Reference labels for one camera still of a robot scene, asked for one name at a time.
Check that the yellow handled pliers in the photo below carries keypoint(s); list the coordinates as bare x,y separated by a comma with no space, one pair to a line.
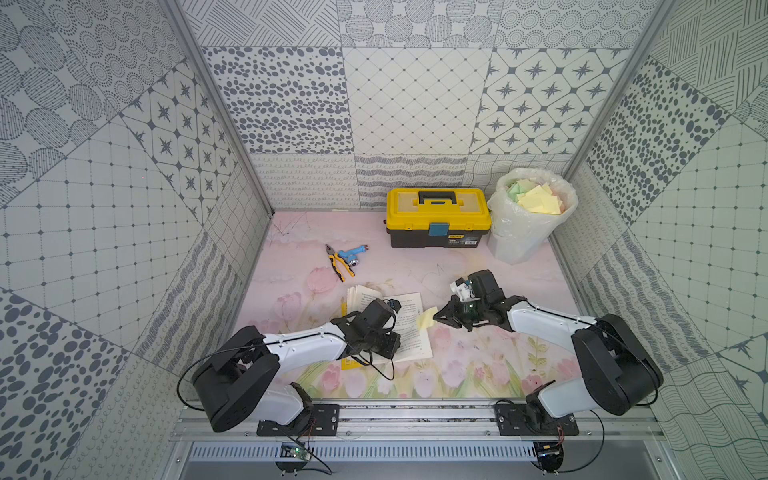
339,265

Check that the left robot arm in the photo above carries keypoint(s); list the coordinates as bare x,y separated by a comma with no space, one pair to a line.
235,383

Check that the left green circuit board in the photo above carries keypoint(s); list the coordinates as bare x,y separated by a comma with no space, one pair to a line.
292,458

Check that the yellow children's book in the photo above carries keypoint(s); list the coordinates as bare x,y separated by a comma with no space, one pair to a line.
414,340

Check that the discarded sticky notes pile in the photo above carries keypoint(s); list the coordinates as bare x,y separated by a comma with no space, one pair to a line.
535,197

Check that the pale yellow sticky note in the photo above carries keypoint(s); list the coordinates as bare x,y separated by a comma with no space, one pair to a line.
426,319

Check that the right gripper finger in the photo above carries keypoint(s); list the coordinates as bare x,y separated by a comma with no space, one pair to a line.
447,314
466,323

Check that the yellow black toolbox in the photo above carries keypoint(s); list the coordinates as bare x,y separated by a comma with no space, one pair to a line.
437,217

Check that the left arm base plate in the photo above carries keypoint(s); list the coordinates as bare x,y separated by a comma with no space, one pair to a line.
317,420

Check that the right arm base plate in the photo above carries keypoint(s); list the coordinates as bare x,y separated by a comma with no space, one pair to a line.
515,419

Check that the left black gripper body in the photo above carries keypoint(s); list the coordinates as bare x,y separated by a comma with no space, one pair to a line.
383,344

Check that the white bin with plastic liner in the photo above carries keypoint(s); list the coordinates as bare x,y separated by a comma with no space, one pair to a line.
516,234

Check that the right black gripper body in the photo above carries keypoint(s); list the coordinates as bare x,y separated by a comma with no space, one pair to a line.
475,308

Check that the blue plastic tool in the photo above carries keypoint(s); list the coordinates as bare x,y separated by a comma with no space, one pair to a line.
350,256

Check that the aluminium mounting rail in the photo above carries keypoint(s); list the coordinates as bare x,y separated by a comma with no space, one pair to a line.
420,419

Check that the right black controller box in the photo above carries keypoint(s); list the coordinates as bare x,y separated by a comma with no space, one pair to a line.
549,456

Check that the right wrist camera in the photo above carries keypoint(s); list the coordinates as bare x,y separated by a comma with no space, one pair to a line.
462,289

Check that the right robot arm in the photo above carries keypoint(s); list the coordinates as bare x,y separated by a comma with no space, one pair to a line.
616,373

